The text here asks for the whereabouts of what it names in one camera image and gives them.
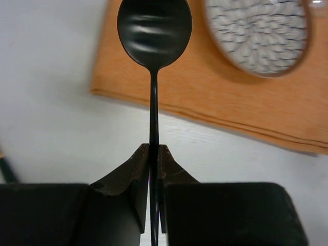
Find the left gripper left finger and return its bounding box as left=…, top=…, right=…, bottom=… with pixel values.
left=88, top=143, right=149, bottom=245

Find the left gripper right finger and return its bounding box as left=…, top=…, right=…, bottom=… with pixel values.
left=157, top=145, right=202, bottom=245

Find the orange cloth napkin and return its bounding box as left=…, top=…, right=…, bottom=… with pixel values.
left=89, top=0, right=328, bottom=156

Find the black spoon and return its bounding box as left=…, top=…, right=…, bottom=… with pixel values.
left=117, top=1, right=192, bottom=245

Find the floral patterned plate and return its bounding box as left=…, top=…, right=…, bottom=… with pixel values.
left=202, top=1, right=313, bottom=78

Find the green handled gold knife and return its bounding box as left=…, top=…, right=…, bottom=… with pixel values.
left=0, top=150, right=18, bottom=183

